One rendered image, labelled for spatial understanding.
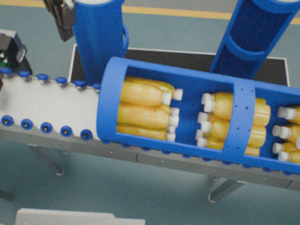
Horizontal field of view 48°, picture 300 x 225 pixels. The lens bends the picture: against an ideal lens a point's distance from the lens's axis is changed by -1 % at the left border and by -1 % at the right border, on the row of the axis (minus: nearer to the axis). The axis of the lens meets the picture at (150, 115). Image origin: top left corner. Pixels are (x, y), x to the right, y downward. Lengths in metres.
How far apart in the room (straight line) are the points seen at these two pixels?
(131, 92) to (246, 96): 0.36
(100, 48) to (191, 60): 0.84
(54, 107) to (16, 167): 1.02
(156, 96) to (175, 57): 1.32
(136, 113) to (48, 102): 0.43
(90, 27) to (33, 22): 1.26
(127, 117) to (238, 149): 0.36
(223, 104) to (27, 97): 0.76
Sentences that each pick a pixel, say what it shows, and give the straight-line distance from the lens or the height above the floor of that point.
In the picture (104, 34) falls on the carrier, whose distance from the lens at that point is 1.63.
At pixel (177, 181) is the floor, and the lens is 2.20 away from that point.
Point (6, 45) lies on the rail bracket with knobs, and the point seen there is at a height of 1.00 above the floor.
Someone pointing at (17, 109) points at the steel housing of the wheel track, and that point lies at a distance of 1.40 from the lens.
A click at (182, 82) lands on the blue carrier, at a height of 1.05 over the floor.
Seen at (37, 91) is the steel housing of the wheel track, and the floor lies 0.93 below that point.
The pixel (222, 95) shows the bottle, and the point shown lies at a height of 1.14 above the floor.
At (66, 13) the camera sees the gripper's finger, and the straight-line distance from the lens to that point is 0.71.
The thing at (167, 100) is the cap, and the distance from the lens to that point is 1.08.
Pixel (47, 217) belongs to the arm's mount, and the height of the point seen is 1.07.
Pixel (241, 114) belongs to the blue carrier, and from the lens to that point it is 1.04.
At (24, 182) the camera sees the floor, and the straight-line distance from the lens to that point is 2.29.
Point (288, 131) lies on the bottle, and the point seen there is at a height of 1.08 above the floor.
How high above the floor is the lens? 2.14
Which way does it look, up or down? 67 degrees down
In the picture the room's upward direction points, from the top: 7 degrees clockwise
